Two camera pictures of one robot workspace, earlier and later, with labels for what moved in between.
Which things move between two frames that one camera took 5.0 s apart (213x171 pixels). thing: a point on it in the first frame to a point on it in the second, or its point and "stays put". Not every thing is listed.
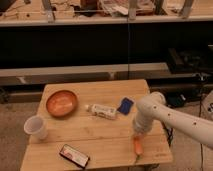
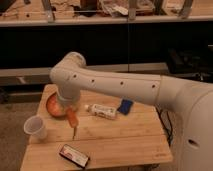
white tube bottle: x=101 y=111 stays put
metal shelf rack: x=165 y=42 stays put
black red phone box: x=75 y=156 stays put
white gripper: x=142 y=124 to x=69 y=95
